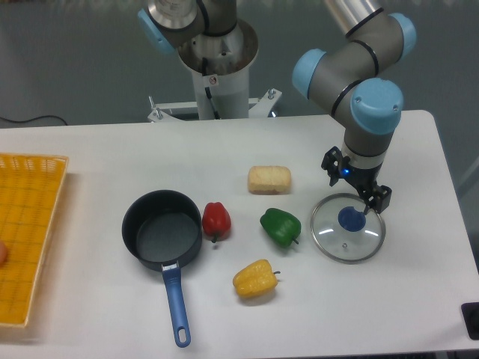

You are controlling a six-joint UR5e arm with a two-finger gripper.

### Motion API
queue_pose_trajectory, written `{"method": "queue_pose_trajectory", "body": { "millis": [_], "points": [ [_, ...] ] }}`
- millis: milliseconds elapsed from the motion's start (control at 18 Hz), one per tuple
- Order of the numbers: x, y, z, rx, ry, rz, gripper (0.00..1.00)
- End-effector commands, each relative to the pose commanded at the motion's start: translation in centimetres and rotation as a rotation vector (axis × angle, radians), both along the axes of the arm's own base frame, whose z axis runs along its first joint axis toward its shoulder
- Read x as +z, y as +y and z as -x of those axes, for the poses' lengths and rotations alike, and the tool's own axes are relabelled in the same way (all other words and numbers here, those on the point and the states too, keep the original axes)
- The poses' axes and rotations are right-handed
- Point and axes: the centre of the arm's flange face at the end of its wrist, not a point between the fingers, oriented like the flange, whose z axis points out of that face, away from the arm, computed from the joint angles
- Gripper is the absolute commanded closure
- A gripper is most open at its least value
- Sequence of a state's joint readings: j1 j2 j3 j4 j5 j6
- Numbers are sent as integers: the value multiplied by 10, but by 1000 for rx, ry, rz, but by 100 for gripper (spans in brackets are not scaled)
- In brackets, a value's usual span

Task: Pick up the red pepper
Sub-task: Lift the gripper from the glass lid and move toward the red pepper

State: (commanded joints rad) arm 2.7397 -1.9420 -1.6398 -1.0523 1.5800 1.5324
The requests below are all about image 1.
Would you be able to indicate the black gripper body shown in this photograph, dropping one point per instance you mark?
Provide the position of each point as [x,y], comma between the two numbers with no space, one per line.
[360,179]

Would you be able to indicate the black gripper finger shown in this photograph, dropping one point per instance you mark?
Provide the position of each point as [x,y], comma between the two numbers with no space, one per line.
[376,199]
[331,163]

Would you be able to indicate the red bell pepper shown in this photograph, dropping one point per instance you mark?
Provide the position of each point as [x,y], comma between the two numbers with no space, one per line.
[216,221]

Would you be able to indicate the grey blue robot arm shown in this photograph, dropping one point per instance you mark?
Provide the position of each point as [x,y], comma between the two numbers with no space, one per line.
[345,84]

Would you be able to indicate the green bell pepper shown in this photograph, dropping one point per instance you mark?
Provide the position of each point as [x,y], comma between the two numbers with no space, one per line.
[282,227]

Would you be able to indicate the yellow bell pepper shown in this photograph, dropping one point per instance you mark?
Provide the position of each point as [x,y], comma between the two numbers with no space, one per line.
[255,280]

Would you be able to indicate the glass lid with blue knob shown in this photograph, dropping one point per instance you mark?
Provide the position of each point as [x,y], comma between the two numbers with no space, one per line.
[345,230]

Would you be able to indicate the beige bread loaf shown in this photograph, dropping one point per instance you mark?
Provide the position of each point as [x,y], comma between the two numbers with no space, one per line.
[269,179]

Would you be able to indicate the black device at table edge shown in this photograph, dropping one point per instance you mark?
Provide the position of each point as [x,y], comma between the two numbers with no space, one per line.
[470,313]

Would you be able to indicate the yellow woven basket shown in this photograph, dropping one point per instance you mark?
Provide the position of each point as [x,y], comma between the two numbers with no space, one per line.
[31,186]

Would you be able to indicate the orange object in basket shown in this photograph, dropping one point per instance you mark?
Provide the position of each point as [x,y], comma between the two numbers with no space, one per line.
[3,253]

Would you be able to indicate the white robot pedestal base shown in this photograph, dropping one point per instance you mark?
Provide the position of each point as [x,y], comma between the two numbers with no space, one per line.
[219,67]

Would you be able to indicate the dark pot with blue handle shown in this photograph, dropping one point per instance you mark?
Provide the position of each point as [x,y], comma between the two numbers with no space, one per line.
[162,230]

